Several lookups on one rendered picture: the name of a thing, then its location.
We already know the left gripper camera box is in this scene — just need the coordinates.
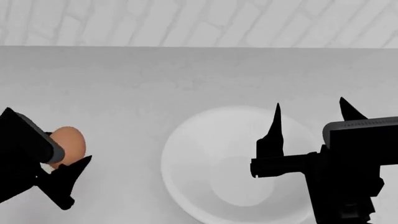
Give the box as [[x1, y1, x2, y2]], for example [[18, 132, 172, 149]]
[[0, 106, 66, 164]]

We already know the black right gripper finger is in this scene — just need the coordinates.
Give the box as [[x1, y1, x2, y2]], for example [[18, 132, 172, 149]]
[[339, 96, 369, 122], [256, 102, 285, 160]]

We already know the brown egg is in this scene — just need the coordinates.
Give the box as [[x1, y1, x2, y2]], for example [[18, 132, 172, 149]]
[[49, 126, 86, 170]]

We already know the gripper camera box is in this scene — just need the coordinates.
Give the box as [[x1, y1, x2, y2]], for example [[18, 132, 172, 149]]
[[322, 117, 398, 167], [0, 106, 66, 164]]

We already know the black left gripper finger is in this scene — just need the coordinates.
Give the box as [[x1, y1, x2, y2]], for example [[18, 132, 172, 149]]
[[46, 155, 93, 197]]

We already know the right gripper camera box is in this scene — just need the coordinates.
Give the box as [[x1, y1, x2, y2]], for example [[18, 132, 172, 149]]
[[322, 117, 398, 167]]

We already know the white bowl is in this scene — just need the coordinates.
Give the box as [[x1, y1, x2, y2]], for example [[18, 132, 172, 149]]
[[160, 105, 322, 224]]

